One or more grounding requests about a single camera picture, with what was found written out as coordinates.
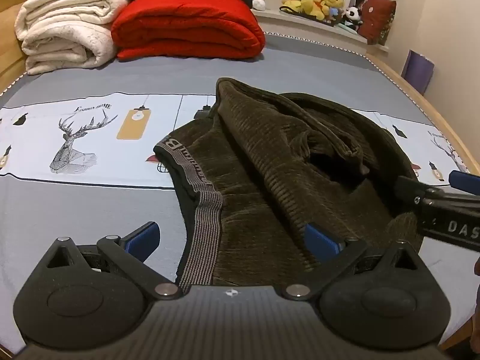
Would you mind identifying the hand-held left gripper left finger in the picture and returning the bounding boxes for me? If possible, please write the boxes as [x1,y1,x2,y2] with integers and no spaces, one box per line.
[44,220,184,301]

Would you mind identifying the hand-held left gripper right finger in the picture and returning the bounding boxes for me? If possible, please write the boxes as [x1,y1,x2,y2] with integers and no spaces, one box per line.
[281,223,422,302]

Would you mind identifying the yellow plush toy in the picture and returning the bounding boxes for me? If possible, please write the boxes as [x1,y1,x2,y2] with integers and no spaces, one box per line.
[281,0,325,21]

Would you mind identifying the olive corduroy pants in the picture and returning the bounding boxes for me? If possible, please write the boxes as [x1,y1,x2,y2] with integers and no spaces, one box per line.
[154,77,426,289]

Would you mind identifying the folded white fleece blanket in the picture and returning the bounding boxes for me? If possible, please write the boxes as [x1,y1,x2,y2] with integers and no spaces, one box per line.
[14,0,130,76]

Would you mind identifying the purple bag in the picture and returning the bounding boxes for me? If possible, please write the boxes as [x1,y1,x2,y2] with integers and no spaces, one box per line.
[401,49,435,96]

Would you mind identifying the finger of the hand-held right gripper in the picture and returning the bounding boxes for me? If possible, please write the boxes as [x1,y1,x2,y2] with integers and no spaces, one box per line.
[431,170,480,198]
[393,175,433,208]

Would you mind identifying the grey printed bed sheet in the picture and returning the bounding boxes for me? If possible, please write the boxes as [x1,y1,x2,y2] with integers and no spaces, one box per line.
[0,32,480,353]

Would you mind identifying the panda plush toy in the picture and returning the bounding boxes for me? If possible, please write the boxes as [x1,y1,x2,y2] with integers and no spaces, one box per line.
[343,7,363,28]

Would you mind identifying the red cushion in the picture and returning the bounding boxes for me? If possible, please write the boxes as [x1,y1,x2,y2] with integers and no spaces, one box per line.
[358,0,397,46]

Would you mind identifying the folded red quilt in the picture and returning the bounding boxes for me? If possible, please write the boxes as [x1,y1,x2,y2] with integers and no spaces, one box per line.
[110,0,266,61]

